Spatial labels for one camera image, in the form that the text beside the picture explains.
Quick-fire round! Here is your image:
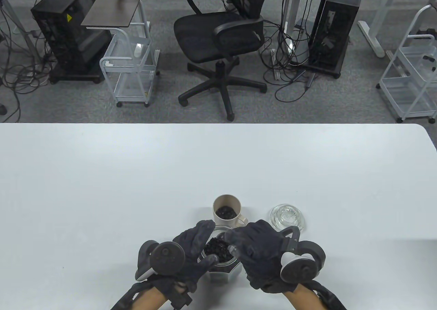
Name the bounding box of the tangled black cable bundle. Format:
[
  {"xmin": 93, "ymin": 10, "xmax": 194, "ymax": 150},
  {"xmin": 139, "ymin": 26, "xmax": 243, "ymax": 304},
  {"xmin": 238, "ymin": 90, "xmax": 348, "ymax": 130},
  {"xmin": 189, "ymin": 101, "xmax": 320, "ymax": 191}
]
[{"xmin": 0, "ymin": 3, "xmax": 52, "ymax": 123}]

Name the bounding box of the white power strip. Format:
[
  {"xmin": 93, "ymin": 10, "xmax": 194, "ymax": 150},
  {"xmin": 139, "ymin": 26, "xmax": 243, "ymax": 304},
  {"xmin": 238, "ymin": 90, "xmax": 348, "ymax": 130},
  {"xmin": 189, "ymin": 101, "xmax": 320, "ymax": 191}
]
[{"xmin": 270, "ymin": 49, "xmax": 282, "ymax": 82}]

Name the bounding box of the beige cup with handle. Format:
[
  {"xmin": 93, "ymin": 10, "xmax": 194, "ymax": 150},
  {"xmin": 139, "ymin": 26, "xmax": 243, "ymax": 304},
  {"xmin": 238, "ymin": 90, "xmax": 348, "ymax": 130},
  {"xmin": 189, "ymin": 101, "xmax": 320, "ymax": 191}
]
[{"xmin": 213, "ymin": 194, "xmax": 249, "ymax": 228}]

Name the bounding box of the white desk frame dark top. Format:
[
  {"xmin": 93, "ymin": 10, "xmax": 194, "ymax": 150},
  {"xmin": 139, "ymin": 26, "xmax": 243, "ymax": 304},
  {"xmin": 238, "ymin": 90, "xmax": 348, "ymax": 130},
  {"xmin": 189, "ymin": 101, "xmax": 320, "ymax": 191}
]
[{"xmin": 352, "ymin": 0, "xmax": 401, "ymax": 58}]

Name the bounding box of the person's left forearm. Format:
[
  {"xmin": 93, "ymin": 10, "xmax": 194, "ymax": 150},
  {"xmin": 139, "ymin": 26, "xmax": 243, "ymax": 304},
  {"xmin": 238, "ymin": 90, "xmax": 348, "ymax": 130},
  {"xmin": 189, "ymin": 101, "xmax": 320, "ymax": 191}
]
[{"xmin": 110, "ymin": 279, "xmax": 171, "ymax": 310}]

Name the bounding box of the white cart with brown-top table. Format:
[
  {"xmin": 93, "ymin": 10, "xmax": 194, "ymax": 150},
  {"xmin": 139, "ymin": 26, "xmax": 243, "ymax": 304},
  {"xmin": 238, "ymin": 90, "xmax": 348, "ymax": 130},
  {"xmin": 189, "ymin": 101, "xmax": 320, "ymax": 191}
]
[{"xmin": 99, "ymin": 28, "xmax": 161, "ymax": 108}]

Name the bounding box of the white desk column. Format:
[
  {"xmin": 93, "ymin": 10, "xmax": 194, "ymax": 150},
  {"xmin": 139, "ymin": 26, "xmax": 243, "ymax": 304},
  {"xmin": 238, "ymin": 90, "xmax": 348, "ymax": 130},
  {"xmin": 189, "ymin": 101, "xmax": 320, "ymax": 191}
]
[{"xmin": 282, "ymin": 0, "xmax": 308, "ymax": 65}]

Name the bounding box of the white wire utility cart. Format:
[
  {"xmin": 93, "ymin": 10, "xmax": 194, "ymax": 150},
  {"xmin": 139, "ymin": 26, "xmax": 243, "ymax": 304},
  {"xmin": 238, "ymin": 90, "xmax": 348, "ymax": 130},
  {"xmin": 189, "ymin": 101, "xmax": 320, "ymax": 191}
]
[{"xmin": 376, "ymin": 4, "xmax": 437, "ymax": 124}]

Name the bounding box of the black white right hand controller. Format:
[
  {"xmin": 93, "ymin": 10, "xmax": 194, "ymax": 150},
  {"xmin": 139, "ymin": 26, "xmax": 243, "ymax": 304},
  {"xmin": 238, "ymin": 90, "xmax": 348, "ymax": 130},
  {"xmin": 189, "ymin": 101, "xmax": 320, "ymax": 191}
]
[{"xmin": 280, "ymin": 226, "xmax": 325, "ymax": 283}]

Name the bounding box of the grey desk leg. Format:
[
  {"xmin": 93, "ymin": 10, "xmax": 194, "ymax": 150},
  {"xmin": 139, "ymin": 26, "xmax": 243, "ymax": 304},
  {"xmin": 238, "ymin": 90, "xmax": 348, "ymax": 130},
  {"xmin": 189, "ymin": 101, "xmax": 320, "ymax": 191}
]
[{"xmin": 0, "ymin": 0, "xmax": 38, "ymax": 61}]

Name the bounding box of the black mesh office chair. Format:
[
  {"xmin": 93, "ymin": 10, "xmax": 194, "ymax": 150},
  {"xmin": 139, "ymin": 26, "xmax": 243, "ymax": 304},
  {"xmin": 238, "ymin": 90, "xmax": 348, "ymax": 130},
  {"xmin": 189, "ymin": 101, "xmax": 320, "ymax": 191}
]
[{"xmin": 173, "ymin": 0, "xmax": 275, "ymax": 121}]

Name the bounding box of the person's left hand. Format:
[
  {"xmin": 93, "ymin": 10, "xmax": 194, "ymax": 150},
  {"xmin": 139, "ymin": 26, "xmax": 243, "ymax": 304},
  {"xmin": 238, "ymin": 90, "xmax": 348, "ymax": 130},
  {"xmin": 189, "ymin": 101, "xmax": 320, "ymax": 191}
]
[{"xmin": 152, "ymin": 220, "xmax": 219, "ymax": 293}]

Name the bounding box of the black white left hand controller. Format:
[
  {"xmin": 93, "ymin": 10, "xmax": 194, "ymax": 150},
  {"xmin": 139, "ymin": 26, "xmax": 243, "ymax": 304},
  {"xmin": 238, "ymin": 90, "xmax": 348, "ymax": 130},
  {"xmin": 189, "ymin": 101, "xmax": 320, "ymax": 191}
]
[{"xmin": 136, "ymin": 241, "xmax": 186, "ymax": 282}]

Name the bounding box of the brown top side table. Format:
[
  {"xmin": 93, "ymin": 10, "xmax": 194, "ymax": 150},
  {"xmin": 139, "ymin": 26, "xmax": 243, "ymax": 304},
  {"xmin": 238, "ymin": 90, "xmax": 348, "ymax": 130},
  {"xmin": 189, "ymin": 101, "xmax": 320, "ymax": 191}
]
[{"xmin": 81, "ymin": 0, "xmax": 152, "ymax": 39}]

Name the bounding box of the black white hand controller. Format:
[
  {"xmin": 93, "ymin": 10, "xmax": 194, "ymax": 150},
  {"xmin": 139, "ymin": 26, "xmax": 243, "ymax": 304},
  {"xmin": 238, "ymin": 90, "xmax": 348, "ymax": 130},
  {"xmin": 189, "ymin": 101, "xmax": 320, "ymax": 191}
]
[
  {"xmin": 136, "ymin": 241, "xmax": 186, "ymax": 282},
  {"xmin": 280, "ymin": 226, "xmax": 325, "ymax": 283}
]

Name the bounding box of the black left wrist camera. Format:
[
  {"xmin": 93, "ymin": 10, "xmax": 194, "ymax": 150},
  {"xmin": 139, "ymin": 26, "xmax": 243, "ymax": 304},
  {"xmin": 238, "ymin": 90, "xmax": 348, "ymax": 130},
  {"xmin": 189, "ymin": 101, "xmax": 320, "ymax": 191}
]
[{"xmin": 169, "ymin": 280, "xmax": 193, "ymax": 309}]

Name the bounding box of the person's right forearm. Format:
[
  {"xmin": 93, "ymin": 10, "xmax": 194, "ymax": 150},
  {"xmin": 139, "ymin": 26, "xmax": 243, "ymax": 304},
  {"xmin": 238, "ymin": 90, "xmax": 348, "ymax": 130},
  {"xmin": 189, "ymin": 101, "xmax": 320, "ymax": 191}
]
[{"xmin": 283, "ymin": 281, "xmax": 347, "ymax": 310}]

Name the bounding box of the octagonal glass jar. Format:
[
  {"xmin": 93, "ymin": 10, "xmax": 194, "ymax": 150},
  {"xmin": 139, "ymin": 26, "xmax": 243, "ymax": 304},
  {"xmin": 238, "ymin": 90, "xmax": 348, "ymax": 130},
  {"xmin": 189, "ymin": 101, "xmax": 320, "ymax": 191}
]
[{"xmin": 198, "ymin": 225, "xmax": 244, "ymax": 284}]

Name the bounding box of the black computer tower yellow sticker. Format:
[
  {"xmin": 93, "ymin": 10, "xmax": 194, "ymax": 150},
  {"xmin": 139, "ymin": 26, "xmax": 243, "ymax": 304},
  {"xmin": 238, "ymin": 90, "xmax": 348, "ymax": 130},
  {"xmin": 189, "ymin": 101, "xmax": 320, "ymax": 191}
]
[{"xmin": 31, "ymin": 0, "xmax": 113, "ymax": 84}]

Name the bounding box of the person's right hand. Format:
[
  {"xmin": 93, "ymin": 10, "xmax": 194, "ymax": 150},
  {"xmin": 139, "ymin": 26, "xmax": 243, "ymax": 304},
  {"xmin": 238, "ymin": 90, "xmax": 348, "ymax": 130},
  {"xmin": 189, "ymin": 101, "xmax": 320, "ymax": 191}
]
[{"xmin": 224, "ymin": 220, "xmax": 301, "ymax": 293}]

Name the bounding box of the round glass jar lid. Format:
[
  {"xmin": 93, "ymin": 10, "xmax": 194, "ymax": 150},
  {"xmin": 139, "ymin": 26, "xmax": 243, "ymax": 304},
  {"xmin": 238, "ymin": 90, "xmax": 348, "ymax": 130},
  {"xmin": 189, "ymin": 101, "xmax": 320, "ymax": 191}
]
[{"xmin": 270, "ymin": 204, "xmax": 306, "ymax": 232}]

